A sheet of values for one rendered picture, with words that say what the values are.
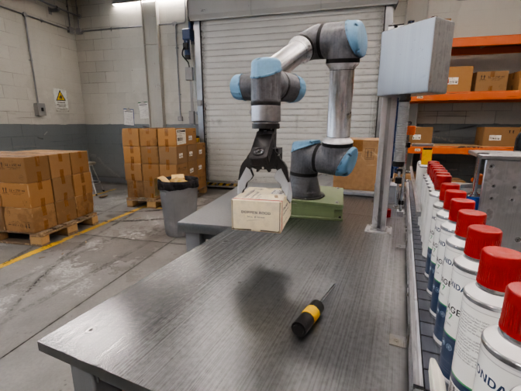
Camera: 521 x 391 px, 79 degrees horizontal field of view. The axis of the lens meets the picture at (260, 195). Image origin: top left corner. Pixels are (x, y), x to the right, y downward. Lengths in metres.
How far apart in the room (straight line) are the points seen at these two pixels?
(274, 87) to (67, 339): 0.66
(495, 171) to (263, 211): 0.47
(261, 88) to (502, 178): 0.53
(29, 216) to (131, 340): 3.26
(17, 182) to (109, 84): 3.84
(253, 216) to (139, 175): 4.22
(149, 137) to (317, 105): 2.72
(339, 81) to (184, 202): 2.53
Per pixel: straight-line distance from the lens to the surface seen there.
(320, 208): 1.27
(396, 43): 1.10
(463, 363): 0.41
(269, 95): 0.79
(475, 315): 0.38
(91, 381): 0.72
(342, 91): 1.20
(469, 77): 5.15
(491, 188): 0.74
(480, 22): 6.10
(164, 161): 4.68
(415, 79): 1.04
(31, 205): 3.80
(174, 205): 3.44
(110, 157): 7.32
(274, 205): 0.74
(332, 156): 1.22
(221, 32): 6.06
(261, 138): 0.78
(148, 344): 0.63
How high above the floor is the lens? 1.20
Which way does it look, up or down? 13 degrees down
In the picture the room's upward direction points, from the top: straight up
